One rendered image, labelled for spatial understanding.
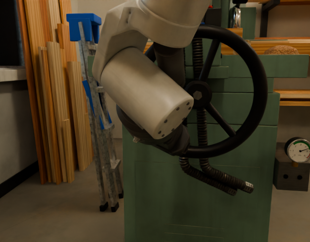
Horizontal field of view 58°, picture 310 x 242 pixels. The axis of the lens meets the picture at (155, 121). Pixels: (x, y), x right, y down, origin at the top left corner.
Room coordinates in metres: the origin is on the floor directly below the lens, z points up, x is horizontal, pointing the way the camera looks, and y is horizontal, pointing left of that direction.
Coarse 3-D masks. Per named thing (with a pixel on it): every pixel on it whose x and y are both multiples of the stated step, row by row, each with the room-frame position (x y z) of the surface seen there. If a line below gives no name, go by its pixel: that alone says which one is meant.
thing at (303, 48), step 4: (252, 44) 0.91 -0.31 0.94; (256, 44) 0.90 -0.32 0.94; (260, 44) 0.90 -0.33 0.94; (264, 44) 0.90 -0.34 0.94; (268, 44) 0.90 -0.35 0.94; (272, 44) 0.90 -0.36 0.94; (276, 44) 0.90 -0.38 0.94; (280, 44) 0.89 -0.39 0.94; (284, 44) 0.89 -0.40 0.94; (288, 44) 0.89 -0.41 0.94; (292, 44) 0.89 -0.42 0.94; (296, 44) 0.89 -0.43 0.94; (300, 44) 0.89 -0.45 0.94; (304, 44) 0.88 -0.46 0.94; (308, 44) 0.88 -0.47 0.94; (144, 48) 0.96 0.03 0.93; (256, 48) 0.90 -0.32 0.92; (260, 48) 0.90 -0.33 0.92; (264, 48) 0.90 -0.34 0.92; (268, 48) 0.90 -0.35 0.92; (296, 48) 0.89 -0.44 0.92; (300, 48) 0.89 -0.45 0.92; (304, 48) 0.88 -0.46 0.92; (308, 48) 0.88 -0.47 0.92; (144, 52) 0.96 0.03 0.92; (256, 52) 0.90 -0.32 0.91; (260, 52) 0.90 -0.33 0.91; (300, 52) 0.88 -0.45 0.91; (304, 52) 0.88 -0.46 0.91; (308, 52) 0.88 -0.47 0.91
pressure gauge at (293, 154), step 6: (294, 138) 0.69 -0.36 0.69; (300, 138) 0.69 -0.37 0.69; (288, 144) 0.69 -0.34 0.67; (294, 144) 0.68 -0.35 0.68; (300, 144) 0.68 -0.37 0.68; (306, 144) 0.68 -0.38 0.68; (288, 150) 0.68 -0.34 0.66; (294, 150) 0.68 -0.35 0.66; (306, 150) 0.68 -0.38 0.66; (288, 156) 0.68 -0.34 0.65; (294, 156) 0.68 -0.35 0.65; (300, 156) 0.68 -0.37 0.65; (306, 156) 0.68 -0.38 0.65; (294, 162) 0.70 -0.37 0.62; (300, 162) 0.67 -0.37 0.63
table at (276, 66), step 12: (228, 60) 0.77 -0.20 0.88; (240, 60) 0.76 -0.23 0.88; (264, 60) 0.75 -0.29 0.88; (276, 60) 0.75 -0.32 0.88; (288, 60) 0.74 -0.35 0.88; (300, 60) 0.74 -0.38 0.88; (192, 72) 0.69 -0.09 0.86; (216, 72) 0.68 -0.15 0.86; (228, 72) 0.68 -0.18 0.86; (240, 72) 0.76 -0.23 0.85; (276, 72) 0.75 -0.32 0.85; (288, 72) 0.74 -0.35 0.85; (300, 72) 0.74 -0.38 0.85
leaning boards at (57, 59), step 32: (32, 0) 2.10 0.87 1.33; (64, 0) 2.68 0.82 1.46; (32, 32) 2.04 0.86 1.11; (64, 32) 2.44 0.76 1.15; (32, 64) 2.04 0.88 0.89; (64, 64) 2.27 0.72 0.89; (32, 96) 1.98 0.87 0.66; (64, 96) 2.14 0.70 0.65; (64, 128) 2.00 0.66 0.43; (64, 160) 2.01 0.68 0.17
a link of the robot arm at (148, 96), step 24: (168, 48) 0.33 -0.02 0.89; (120, 72) 0.32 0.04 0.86; (144, 72) 0.32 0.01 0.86; (168, 72) 0.35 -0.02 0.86; (120, 96) 0.32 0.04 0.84; (144, 96) 0.30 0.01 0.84; (168, 96) 0.30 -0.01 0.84; (120, 120) 0.38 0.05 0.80; (144, 120) 0.30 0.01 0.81; (168, 120) 0.30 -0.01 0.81
